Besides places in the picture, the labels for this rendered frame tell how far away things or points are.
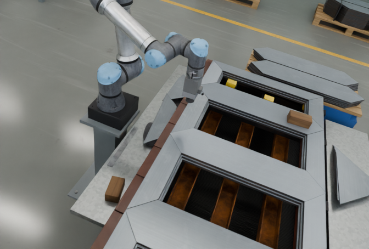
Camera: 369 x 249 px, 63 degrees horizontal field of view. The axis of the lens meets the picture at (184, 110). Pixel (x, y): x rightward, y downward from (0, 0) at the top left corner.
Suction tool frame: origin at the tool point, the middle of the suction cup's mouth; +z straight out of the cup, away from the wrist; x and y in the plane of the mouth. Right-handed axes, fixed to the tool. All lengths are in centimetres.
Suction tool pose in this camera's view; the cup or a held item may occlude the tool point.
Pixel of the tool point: (189, 100)
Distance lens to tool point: 143.8
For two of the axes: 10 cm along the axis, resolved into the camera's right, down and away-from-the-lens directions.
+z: -1.2, 7.1, 6.9
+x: -9.4, -3.1, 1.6
